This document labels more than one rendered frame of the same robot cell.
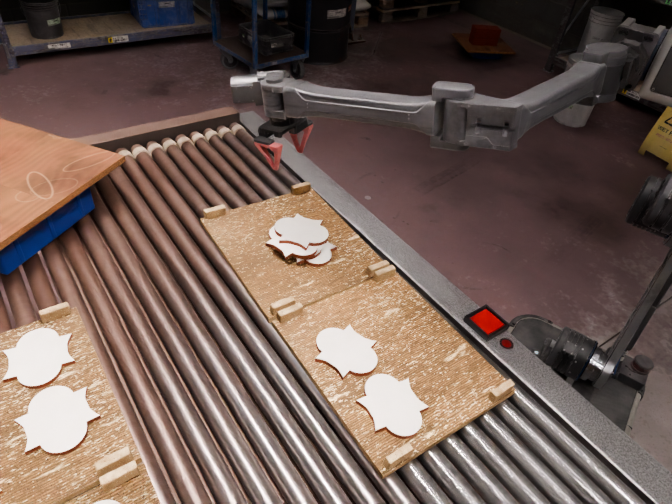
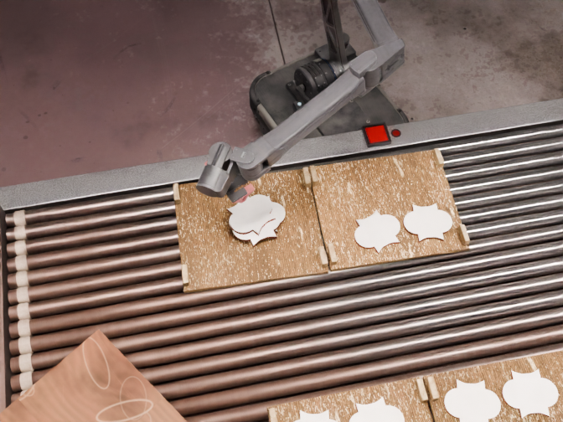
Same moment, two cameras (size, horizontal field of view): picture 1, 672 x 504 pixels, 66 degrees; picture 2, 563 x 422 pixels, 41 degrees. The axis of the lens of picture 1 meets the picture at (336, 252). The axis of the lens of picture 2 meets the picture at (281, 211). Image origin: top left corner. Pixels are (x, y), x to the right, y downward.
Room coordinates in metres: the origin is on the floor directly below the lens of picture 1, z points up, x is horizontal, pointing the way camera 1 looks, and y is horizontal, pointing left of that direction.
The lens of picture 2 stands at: (0.50, 1.01, 2.87)
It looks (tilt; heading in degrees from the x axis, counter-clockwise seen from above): 60 degrees down; 296
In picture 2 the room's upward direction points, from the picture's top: 2 degrees clockwise
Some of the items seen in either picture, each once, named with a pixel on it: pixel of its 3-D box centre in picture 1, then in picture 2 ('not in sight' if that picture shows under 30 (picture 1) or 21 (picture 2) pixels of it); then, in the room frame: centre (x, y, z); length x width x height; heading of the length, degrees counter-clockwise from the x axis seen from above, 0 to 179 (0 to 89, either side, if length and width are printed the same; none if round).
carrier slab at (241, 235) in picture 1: (292, 245); (248, 228); (1.03, 0.11, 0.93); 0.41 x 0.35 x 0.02; 37
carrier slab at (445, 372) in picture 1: (389, 356); (386, 208); (0.71, -0.14, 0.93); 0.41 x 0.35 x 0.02; 38
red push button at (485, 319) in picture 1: (486, 323); (376, 135); (0.84, -0.37, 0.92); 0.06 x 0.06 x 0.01; 39
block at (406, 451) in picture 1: (398, 456); (463, 234); (0.47, -0.15, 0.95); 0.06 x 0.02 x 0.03; 128
